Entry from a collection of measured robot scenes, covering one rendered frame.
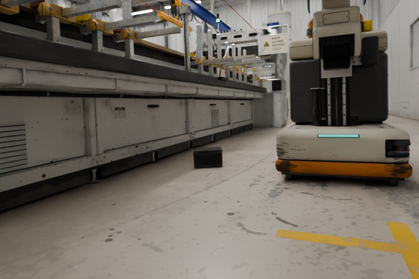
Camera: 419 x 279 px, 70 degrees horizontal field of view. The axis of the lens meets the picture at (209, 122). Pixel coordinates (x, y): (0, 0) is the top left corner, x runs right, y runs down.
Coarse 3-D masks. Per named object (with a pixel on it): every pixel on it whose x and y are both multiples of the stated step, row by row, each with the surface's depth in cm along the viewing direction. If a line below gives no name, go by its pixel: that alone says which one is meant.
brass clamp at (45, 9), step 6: (42, 6) 117; (48, 6) 117; (54, 6) 120; (60, 6) 122; (42, 12) 118; (48, 12) 118; (54, 12) 120; (60, 12) 122; (60, 18) 123; (66, 18) 125; (72, 18) 128
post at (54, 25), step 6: (48, 0) 120; (54, 0) 121; (48, 18) 120; (54, 18) 120; (48, 24) 120; (54, 24) 120; (48, 30) 121; (54, 30) 120; (48, 36) 121; (54, 36) 120
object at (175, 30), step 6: (156, 30) 164; (162, 30) 162; (168, 30) 161; (174, 30) 160; (180, 30) 161; (114, 36) 174; (120, 36) 173; (138, 36) 168; (144, 36) 167; (150, 36) 166; (156, 36) 167
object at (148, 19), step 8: (144, 16) 137; (152, 16) 135; (104, 24) 146; (112, 24) 144; (120, 24) 142; (128, 24) 141; (136, 24) 140; (144, 24) 140; (80, 32) 152; (88, 32) 151
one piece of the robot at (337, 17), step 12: (324, 0) 154; (336, 0) 152; (348, 0) 150; (324, 12) 152; (336, 12) 150; (348, 12) 148; (324, 24) 153; (336, 24) 151; (348, 24) 145; (360, 24) 143; (324, 36) 149; (360, 36) 144; (360, 48) 145; (360, 60) 158
